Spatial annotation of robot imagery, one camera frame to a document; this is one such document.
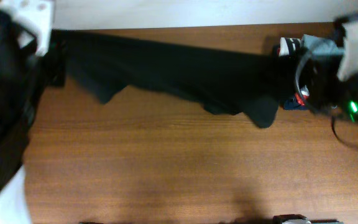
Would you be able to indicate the black t-shirt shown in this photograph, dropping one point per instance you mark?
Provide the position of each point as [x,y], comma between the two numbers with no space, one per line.
[222,82]

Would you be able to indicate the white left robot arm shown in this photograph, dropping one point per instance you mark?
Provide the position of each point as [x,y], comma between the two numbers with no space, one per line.
[29,62]

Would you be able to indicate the navy red garment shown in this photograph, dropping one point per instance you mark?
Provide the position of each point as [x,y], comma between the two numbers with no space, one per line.
[295,102]

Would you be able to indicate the white garment in pile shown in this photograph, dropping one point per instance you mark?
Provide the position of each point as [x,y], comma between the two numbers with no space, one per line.
[288,46]

